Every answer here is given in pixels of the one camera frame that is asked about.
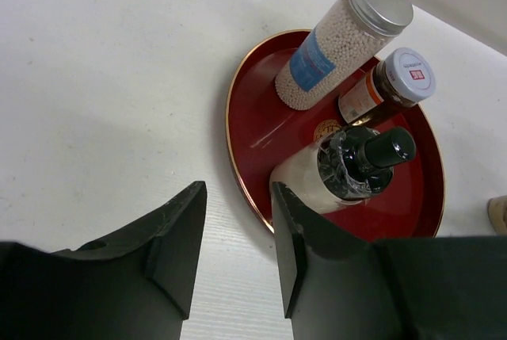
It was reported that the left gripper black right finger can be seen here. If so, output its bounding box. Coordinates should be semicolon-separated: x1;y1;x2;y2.
272;183;506;339

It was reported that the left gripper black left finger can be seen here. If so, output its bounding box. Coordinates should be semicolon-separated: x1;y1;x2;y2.
1;181;207;339

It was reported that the black cap white bottle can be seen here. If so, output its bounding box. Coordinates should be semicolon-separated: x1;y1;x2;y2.
270;126;417;215

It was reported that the purple lid pepper jar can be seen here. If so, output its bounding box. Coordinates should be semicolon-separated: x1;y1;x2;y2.
337;48;436;128

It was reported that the silver lid clear spice bottle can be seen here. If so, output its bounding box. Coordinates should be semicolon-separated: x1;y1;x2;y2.
275;0;414;111

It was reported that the red round lacquer tray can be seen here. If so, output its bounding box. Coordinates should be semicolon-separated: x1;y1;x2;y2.
225;29;445;241

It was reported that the beige object at edge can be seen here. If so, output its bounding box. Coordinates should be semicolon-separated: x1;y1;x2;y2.
487;195;507;235

